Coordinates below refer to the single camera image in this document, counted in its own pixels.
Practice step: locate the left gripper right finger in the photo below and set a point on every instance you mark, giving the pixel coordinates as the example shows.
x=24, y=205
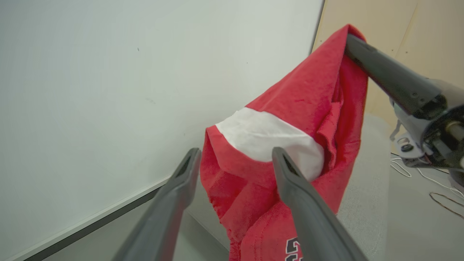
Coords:
x=311, y=217

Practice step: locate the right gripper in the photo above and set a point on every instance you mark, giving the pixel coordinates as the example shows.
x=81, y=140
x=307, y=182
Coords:
x=447, y=137

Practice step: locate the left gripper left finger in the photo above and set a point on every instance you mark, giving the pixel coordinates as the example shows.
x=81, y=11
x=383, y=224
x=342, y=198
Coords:
x=165, y=214

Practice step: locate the red and white jersey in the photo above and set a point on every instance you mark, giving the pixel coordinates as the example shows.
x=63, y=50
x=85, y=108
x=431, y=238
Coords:
x=308, y=90

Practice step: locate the grey fabric sofa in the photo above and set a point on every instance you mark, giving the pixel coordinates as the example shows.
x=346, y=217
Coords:
x=366, y=188

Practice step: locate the white and black baseboard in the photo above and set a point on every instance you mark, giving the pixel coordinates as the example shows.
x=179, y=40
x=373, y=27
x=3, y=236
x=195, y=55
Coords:
x=83, y=226

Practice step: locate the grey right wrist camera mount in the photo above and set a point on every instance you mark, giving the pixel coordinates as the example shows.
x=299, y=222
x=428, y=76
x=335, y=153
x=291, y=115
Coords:
x=406, y=146

